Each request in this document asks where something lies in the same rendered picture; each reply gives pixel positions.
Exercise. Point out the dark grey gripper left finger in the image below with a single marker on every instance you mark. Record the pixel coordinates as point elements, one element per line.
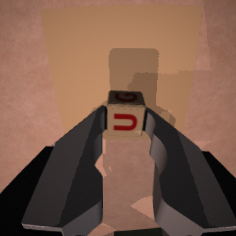
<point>60,192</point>

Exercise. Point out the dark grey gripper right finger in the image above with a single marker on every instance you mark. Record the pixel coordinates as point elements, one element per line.
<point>195,194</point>

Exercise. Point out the tan flat mat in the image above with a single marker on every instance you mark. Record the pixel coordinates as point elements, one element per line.
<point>149,48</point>

